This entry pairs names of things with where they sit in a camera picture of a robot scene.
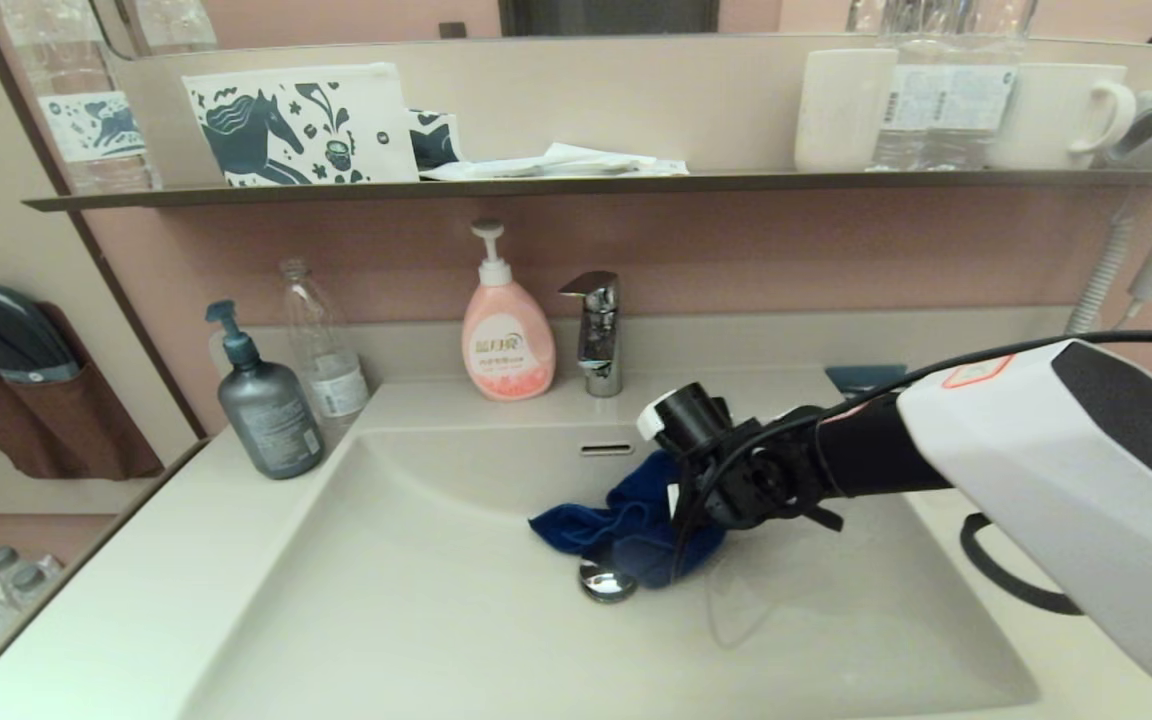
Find blue microfibre cloth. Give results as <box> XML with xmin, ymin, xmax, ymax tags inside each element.
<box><xmin>528</xmin><ymin>450</ymin><xmax>727</xmax><ymax>589</ymax></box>

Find thick black arm cable loop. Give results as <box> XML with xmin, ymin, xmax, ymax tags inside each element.
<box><xmin>959</xmin><ymin>513</ymin><xmax>1085</xmax><ymax>617</ymax></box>

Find white ceramic sink basin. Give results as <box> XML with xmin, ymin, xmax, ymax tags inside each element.
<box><xmin>176</xmin><ymin>368</ymin><xmax>1042</xmax><ymax>720</ymax></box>

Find blue soap dish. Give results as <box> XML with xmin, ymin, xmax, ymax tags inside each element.
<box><xmin>824</xmin><ymin>364</ymin><xmax>909</xmax><ymax>399</ymax></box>

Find grey metal wall shelf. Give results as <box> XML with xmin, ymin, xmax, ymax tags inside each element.
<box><xmin>23</xmin><ymin>168</ymin><xmax>1152</xmax><ymax>214</ymax></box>

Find grey pump bottle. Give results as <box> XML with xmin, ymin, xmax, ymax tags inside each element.
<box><xmin>205</xmin><ymin>300</ymin><xmax>326</xmax><ymax>481</ymax></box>

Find white handleless cup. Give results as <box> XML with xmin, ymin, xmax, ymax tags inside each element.
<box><xmin>794</xmin><ymin>48</ymin><xmax>899</xmax><ymax>173</ymax></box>

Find white flat sachets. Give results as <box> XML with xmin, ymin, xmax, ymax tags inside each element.
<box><xmin>420</xmin><ymin>142</ymin><xmax>690</xmax><ymax>182</ymax></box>

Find white horse print pouch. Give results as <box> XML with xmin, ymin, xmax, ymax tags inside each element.
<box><xmin>183</xmin><ymin>63</ymin><xmax>420</xmax><ymax>188</ymax></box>

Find brown slipper holder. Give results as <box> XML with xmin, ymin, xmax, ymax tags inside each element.
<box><xmin>0</xmin><ymin>302</ymin><xmax>166</xmax><ymax>481</ymax></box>

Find dark grey slipper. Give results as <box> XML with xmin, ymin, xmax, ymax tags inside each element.
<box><xmin>0</xmin><ymin>285</ymin><xmax>80</xmax><ymax>385</ymax></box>

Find small blue patterned pouch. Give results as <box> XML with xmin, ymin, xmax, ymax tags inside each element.
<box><xmin>407</xmin><ymin>110</ymin><xmax>462</xmax><ymax>173</ymax></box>

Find chrome faucet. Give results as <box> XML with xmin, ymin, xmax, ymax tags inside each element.
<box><xmin>558</xmin><ymin>270</ymin><xmax>625</xmax><ymax>398</ymax></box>

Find chrome drain stopper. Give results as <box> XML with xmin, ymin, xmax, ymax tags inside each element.
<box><xmin>579</xmin><ymin>560</ymin><xmax>639</xmax><ymax>604</ymax></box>

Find white mug with handle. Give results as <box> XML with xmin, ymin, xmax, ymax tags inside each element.
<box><xmin>986</xmin><ymin>63</ymin><xmax>1137</xmax><ymax>171</ymax></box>

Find white coiled dryer cord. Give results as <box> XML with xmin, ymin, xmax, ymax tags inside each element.
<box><xmin>1066</xmin><ymin>215</ymin><xmax>1134</xmax><ymax>336</ymax></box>

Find wall mirror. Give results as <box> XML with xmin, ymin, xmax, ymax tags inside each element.
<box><xmin>96</xmin><ymin>0</ymin><xmax>1152</xmax><ymax>59</ymax></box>

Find pink hand soap pump bottle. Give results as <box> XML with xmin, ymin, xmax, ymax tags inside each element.
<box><xmin>461</xmin><ymin>220</ymin><xmax>556</xmax><ymax>402</ymax></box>

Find dark brown wall trim strip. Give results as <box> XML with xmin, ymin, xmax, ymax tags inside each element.
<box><xmin>0</xmin><ymin>0</ymin><xmax>209</xmax><ymax>443</ymax></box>

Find clear empty plastic bottle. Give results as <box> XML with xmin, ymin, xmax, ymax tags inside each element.
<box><xmin>280</xmin><ymin>259</ymin><xmax>371</xmax><ymax>441</ymax></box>

